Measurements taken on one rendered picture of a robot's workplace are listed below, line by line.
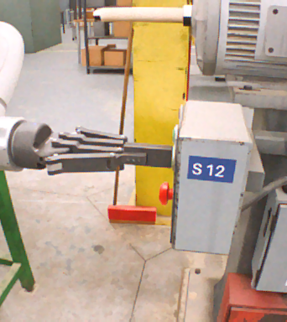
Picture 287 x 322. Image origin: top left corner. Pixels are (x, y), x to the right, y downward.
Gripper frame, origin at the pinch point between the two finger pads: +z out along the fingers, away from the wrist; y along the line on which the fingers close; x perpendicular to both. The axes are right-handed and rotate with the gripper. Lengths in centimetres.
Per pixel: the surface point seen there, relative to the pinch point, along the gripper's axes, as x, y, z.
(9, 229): -65, -46, -67
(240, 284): -45, -17, 22
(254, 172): -3.3, -3.6, 16.3
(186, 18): 17.5, -29.3, 3.0
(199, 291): -78, -40, 13
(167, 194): -8.7, -3.3, 2.7
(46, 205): -107, -117, -91
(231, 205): -5.1, 3.4, 12.5
